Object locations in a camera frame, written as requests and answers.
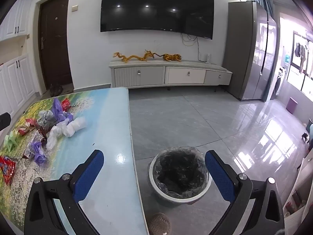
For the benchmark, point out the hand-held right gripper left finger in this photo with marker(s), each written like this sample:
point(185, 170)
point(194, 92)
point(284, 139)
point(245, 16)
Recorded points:
point(89, 173)

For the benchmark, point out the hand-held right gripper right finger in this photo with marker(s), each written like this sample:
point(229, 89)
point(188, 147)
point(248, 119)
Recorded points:
point(220, 176)

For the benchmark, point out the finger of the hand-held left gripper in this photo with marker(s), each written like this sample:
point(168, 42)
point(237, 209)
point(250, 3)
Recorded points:
point(4, 121)

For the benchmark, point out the white round trash bin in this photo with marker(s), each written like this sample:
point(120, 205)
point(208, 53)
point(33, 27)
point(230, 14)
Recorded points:
point(179, 173)

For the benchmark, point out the red snack packet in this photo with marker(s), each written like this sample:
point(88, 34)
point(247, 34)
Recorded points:
point(7, 170)

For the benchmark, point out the large purple plastic wrapper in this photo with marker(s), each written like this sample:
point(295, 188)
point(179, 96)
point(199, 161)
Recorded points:
point(58, 109)

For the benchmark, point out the green wrapper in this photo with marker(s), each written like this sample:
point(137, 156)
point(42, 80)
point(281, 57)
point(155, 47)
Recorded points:
point(10, 140)

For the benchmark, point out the red and beige wrapper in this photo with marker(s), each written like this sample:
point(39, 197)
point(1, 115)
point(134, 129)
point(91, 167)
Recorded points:
point(24, 131)

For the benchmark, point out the red and white wrapper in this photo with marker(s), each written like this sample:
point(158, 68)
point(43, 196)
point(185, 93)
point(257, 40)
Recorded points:
point(31, 122)

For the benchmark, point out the white floor cabinet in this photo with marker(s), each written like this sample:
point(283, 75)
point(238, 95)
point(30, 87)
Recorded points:
point(17, 85)

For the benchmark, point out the dark red snack wrapper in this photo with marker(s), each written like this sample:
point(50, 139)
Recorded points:
point(42, 134)

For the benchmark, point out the white plastic bag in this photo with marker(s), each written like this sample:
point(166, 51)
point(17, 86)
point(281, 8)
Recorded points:
point(55, 137)
point(74, 126)

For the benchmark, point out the table with landscape print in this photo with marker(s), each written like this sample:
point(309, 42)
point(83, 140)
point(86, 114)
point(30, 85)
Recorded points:
point(107, 127)

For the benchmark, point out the pair of dark shoes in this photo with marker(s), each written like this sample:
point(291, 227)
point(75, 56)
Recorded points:
point(55, 90)

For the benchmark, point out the small red wrapper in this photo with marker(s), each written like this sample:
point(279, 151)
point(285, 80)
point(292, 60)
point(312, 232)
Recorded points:
point(65, 104)

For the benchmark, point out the beige slipper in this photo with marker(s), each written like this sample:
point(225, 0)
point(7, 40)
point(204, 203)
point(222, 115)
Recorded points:
point(159, 225)

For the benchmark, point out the white shelf unit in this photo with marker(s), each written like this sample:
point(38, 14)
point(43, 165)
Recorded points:
point(302, 195)

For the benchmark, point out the small black object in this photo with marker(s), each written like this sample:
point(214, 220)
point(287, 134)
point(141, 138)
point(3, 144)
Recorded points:
point(304, 137)

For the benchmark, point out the dark brown door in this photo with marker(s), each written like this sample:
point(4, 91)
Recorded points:
point(55, 41)

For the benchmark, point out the purple stool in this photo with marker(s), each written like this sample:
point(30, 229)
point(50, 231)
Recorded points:
point(291, 105)

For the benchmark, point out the washing machine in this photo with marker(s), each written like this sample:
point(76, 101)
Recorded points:
point(278, 82)

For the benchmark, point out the white television cabinet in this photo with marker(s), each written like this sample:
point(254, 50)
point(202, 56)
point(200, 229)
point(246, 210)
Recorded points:
point(171, 74)

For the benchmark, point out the white power strip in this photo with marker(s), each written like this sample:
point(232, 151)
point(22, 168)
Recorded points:
point(208, 58)

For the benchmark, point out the yellow dragon figure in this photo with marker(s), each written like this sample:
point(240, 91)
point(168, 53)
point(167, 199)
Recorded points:
point(133, 57)

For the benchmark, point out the grey refrigerator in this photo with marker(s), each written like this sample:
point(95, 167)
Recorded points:
point(242, 51)

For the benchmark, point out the orange tiger figure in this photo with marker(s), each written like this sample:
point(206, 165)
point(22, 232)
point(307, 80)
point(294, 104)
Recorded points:
point(172, 57)

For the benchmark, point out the hanging clothes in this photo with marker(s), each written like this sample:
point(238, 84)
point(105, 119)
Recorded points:
point(302, 53)

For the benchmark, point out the blue curtain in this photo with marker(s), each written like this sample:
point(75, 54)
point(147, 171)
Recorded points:
point(265, 3)

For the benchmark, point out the white wall cabinet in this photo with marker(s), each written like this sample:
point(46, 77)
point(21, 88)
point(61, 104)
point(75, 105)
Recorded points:
point(14, 17)

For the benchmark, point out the beige wall switch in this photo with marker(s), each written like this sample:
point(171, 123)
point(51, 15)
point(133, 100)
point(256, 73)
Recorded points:
point(75, 8)

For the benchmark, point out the black wall television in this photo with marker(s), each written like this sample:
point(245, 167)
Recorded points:
point(156, 5)

